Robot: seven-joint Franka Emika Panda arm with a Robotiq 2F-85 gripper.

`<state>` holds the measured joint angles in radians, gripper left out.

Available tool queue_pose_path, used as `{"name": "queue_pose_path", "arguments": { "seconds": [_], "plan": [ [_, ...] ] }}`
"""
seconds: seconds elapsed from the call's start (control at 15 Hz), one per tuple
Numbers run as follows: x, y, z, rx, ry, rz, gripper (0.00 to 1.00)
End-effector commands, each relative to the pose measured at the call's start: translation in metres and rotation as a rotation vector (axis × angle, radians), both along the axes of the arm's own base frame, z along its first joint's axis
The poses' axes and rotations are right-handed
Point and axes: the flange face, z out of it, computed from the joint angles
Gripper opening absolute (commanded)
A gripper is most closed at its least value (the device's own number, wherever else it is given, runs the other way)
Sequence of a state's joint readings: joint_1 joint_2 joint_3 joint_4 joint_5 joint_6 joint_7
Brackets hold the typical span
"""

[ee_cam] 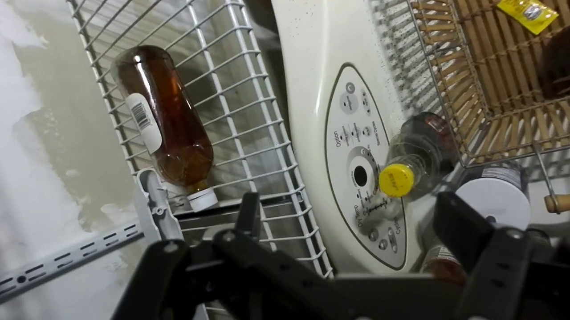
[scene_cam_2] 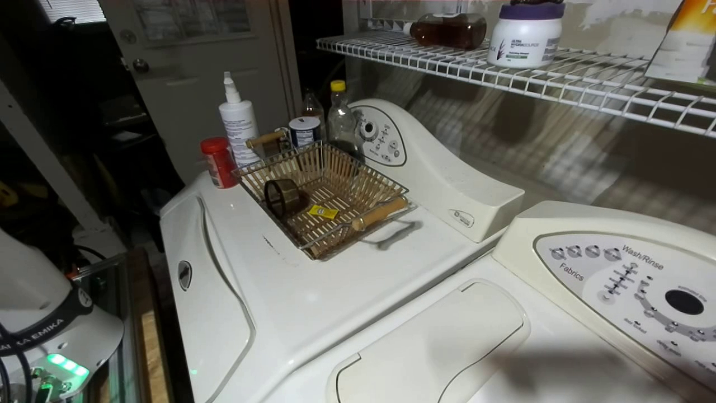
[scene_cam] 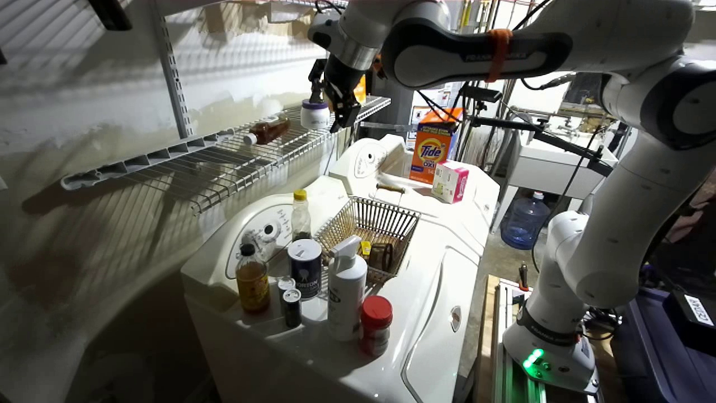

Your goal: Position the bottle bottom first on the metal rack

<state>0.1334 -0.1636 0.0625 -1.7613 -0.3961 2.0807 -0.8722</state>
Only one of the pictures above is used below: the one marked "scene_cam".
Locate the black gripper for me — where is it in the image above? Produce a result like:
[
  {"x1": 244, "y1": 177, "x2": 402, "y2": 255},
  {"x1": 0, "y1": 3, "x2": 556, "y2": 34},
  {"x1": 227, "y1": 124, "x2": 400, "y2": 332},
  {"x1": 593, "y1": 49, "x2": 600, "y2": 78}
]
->
[{"x1": 324, "y1": 54, "x2": 367, "y2": 135}]

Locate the brown liquid bottle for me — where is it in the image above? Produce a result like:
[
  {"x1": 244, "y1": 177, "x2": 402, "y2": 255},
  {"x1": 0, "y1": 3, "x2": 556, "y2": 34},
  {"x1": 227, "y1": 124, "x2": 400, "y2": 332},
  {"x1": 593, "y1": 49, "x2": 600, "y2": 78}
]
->
[{"x1": 240, "y1": 118, "x2": 293, "y2": 149}]

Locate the clear bottle yellow cap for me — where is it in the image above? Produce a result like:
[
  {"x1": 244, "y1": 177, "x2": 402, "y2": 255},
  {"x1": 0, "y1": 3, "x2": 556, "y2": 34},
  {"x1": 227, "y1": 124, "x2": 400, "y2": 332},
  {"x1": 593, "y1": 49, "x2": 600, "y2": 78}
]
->
[{"x1": 289, "y1": 189, "x2": 315, "y2": 241}]

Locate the white spray bottle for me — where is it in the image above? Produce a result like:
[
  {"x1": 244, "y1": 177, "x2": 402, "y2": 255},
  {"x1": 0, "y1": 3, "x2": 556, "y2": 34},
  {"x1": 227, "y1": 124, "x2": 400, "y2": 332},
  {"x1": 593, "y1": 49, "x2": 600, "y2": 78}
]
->
[{"x1": 327, "y1": 233, "x2": 370, "y2": 344}]

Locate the amber bottle black cap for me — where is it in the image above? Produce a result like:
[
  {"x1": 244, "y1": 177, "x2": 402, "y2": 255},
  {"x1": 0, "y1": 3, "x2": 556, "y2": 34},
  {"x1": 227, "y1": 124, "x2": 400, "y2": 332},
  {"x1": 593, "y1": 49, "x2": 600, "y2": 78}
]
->
[{"x1": 235, "y1": 241, "x2": 273, "y2": 315}]

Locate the white jar purple lid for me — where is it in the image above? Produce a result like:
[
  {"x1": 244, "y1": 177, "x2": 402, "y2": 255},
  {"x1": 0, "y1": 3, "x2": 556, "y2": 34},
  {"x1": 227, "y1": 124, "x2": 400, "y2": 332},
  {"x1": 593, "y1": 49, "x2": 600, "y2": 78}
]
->
[{"x1": 297, "y1": 99, "x2": 333, "y2": 135}]

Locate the orange Tide detergent box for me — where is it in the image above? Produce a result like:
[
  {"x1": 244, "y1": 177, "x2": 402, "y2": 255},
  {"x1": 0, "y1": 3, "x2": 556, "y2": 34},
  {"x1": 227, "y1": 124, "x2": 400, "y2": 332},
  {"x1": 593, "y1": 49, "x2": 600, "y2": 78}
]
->
[{"x1": 408, "y1": 108, "x2": 466, "y2": 185}]

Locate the pink white box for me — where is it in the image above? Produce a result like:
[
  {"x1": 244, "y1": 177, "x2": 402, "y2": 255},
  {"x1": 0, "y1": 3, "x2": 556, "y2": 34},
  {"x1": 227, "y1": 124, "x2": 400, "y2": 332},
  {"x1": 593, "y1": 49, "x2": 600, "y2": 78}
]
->
[{"x1": 431, "y1": 161, "x2": 472, "y2": 205}]

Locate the dark small jar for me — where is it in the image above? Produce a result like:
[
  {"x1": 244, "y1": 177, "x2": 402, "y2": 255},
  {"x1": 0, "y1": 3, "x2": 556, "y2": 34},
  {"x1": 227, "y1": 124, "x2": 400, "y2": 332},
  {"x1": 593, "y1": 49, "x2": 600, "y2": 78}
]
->
[{"x1": 287, "y1": 237, "x2": 324, "y2": 299}]

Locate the white dryer machine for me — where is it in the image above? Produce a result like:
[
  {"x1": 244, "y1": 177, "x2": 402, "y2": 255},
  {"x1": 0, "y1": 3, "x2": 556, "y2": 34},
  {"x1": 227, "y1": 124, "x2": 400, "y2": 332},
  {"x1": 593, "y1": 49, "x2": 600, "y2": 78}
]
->
[{"x1": 327, "y1": 131, "x2": 500, "y2": 233}]

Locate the white washing machine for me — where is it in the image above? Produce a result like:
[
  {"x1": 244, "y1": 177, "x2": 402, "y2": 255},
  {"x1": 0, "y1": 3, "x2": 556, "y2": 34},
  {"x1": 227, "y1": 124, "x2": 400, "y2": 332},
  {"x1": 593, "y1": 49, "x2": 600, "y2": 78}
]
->
[{"x1": 179, "y1": 172, "x2": 490, "y2": 403}]

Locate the red lid container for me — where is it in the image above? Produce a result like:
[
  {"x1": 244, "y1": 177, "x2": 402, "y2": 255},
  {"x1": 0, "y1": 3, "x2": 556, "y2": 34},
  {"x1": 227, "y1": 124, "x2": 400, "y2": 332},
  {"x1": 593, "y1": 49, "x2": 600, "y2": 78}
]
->
[{"x1": 357, "y1": 294, "x2": 396, "y2": 359}]

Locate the blue water jug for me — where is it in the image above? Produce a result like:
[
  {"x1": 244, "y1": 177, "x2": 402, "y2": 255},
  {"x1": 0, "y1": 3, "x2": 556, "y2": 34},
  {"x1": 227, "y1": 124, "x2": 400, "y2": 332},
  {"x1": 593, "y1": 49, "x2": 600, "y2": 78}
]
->
[{"x1": 499, "y1": 190, "x2": 555, "y2": 252}]

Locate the wooden platform board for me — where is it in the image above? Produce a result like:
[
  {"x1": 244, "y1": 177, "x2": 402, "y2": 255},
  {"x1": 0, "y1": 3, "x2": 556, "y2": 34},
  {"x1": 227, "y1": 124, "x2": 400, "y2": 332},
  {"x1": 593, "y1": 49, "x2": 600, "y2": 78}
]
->
[{"x1": 476, "y1": 274, "x2": 523, "y2": 403}]

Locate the dark blue bin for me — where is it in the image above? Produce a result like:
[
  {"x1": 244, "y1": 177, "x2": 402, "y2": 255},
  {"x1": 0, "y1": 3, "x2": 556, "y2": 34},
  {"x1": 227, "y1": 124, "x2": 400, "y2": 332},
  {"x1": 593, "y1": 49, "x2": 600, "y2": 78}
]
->
[{"x1": 613, "y1": 287, "x2": 716, "y2": 403}]

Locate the wire basket with wooden slats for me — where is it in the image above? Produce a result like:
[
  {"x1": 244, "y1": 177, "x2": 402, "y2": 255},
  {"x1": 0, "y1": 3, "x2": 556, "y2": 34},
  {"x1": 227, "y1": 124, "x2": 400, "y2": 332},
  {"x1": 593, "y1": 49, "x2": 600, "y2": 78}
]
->
[{"x1": 315, "y1": 194, "x2": 422, "y2": 292}]

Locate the white wire shelf rack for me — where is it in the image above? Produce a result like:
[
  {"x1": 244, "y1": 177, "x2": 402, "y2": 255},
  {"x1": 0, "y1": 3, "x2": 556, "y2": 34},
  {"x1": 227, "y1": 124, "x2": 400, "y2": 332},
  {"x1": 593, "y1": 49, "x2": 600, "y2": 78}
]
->
[{"x1": 57, "y1": 93, "x2": 394, "y2": 214}]

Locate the orange strap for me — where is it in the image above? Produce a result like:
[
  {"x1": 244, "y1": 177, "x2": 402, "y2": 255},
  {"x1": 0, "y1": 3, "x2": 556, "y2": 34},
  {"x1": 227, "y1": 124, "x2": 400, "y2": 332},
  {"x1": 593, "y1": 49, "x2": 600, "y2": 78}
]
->
[{"x1": 485, "y1": 27, "x2": 515, "y2": 82}]

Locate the metal shelf upright rail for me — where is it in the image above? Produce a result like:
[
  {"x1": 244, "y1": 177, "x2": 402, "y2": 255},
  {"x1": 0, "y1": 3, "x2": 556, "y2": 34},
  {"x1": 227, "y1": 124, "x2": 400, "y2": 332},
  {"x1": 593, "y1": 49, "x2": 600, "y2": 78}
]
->
[{"x1": 151, "y1": 0, "x2": 195, "y2": 142}]

